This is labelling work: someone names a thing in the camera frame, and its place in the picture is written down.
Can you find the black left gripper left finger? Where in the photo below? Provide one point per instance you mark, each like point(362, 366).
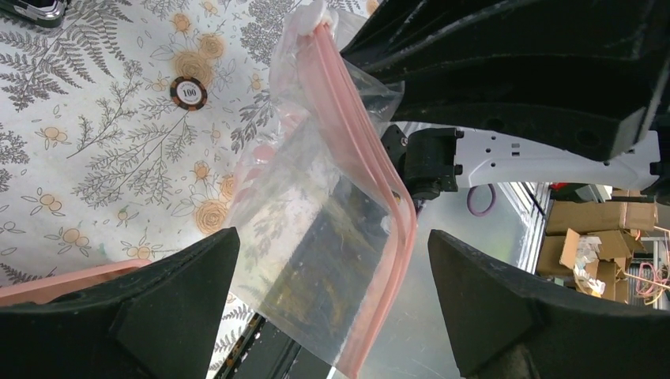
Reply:
point(159, 321)

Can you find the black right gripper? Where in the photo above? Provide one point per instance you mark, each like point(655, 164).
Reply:
point(585, 76)

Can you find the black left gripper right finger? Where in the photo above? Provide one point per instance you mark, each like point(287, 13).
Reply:
point(503, 322)

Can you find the clear zip top bag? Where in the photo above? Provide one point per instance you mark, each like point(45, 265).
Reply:
point(326, 226)

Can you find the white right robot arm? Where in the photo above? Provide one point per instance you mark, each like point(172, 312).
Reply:
point(446, 158)

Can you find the cardboard boxes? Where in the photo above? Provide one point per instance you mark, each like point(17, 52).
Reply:
point(589, 246)

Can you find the pink plastic basket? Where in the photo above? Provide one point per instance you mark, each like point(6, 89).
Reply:
point(47, 289)

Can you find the loose poker chip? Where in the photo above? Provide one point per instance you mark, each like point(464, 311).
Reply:
point(188, 93)

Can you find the black poker chip case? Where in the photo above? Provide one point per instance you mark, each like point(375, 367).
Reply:
point(43, 13)

